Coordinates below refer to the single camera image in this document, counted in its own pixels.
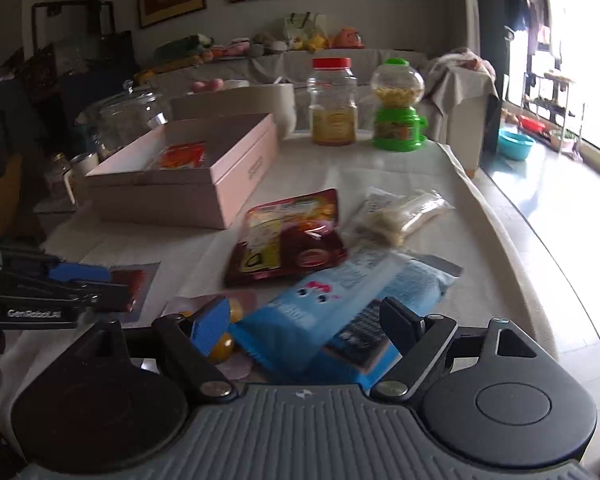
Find plastic jar with red lid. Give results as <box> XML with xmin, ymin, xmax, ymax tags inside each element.
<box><xmin>307</xmin><ymin>57</ymin><xmax>359</xmax><ymax>147</ymax></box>

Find dark red snack packet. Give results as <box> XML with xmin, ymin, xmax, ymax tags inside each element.
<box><xmin>224</xmin><ymin>188</ymin><xmax>350</xmax><ymax>287</ymax></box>

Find white tablecloth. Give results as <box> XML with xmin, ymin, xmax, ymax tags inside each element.
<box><xmin>0</xmin><ymin>137</ymin><xmax>561</xmax><ymax>411</ymax></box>

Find metal shoe rack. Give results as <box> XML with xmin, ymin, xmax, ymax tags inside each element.
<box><xmin>522</xmin><ymin>72</ymin><xmax>586</xmax><ymax>153</ymax></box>

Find grey covered sofa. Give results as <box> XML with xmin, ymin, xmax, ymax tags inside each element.
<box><xmin>135</xmin><ymin>49</ymin><xmax>501</xmax><ymax>171</ymax></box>

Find pink gift box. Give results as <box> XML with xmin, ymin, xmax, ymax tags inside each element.
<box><xmin>85</xmin><ymin>112</ymin><xmax>281</xmax><ymax>231</ymax></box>

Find green gumball dispenser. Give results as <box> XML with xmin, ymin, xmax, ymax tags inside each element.
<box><xmin>370</xmin><ymin>57</ymin><xmax>429</xmax><ymax>152</ymax></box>

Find beige storage tub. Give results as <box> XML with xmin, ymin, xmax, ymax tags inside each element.
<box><xmin>170</xmin><ymin>82</ymin><xmax>297</xmax><ymax>141</ymax></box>

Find long yellow orange plush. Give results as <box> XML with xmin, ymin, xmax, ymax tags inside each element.
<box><xmin>135</xmin><ymin>55</ymin><xmax>213</xmax><ymax>83</ymax></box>

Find grey plush toy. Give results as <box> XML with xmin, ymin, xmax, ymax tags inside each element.
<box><xmin>250</xmin><ymin>30</ymin><xmax>288</xmax><ymax>56</ymax></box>

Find pink flower pot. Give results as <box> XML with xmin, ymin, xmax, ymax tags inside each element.
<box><xmin>550</xmin><ymin>130</ymin><xmax>578</xmax><ymax>153</ymax></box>

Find round yellow cake packet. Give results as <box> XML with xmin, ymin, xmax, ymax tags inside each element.
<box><xmin>162</xmin><ymin>290</ymin><xmax>258</xmax><ymax>381</ymax></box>

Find beige lidded mug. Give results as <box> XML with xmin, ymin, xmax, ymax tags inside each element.
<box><xmin>62</xmin><ymin>152</ymin><xmax>101</xmax><ymax>206</ymax></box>

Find blue plastic basin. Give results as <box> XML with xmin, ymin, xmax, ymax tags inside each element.
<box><xmin>497</xmin><ymin>129</ymin><xmax>536</xmax><ymax>162</ymax></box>

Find glass jar of peanuts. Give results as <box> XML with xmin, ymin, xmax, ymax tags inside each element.
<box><xmin>82</xmin><ymin>80</ymin><xmax>173</xmax><ymax>161</ymax></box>

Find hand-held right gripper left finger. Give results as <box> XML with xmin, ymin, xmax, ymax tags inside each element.
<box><xmin>92</xmin><ymin>296</ymin><xmax>238</xmax><ymax>401</ymax></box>

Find clear packet of white snacks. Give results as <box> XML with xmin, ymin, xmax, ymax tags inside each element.
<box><xmin>341</xmin><ymin>187</ymin><xmax>456</xmax><ymax>248</ymax></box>

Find black framed aquarium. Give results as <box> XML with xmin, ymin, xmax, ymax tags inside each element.
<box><xmin>32</xmin><ymin>1</ymin><xmax>138</xmax><ymax>91</ymax></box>

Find small red silver packet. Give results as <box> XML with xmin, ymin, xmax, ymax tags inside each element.
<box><xmin>107</xmin><ymin>262</ymin><xmax>162</xmax><ymax>323</ymax></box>

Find green plush toy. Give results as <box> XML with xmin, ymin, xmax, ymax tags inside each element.
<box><xmin>154</xmin><ymin>34</ymin><xmax>215</xmax><ymax>61</ymax></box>

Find blue snack packet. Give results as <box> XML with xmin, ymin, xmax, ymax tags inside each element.
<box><xmin>228</xmin><ymin>252</ymin><xmax>463</xmax><ymax>392</ymax></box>

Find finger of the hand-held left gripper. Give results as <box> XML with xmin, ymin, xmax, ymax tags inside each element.
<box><xmin>0</xmin><ymin>284</ymin><xmax>134</xmax><ymax>310</ymax></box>
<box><xmin>0</xmin><ymin>246</ymin><xmax>112</xmax><ymax>286</ymax></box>

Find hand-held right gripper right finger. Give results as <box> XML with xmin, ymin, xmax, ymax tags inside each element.
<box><xmin>370</xmin><ymin>296</ymin><xmax>549</xmax><ymax>401</ymax></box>

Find small glass jar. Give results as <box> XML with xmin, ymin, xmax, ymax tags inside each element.
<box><xmin>44</xmin><ymin>154</ymin><xmax>74</xmax><ymax>201</ymax></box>

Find hanging clothes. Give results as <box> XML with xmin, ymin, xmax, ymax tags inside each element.
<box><xmin>505</xmin><ymin>0</ymin><xmax>563</xmax><ymax>61</ymax></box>

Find pink plush toy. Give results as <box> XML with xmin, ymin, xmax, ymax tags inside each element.
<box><xmin>212</xmin><ymin>37</ymin><xmax>253</xmax><ymax>58</ymax></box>

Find orange plush toy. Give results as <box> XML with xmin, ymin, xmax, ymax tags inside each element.
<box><xmin>332</xmin><ymin>27</ymin><xmax>366</xmax><ymax>50</ymax></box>

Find orange red snack packet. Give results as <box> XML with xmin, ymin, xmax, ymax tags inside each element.
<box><xmin>155</xmin><ymin>141</ymin><xmax>207</xmax><ymax>170</ymax></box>

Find white tote bag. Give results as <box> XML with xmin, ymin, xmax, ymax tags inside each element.
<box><xmin>285</xmin><ymin>12</ymin><xmax>328</xmax><ymax>43</ymax></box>

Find large window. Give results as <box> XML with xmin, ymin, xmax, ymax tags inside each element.
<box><xmin>550</xmin><ymin>0</ymin><xmax>600</xmax><ymax>171</ymax></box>

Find crumpled blanket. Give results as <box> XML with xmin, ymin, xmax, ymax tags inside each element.
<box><xmin>425</xmin><ymin>47</ymin><xmax>498</xmax><ymax>111</ymax></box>

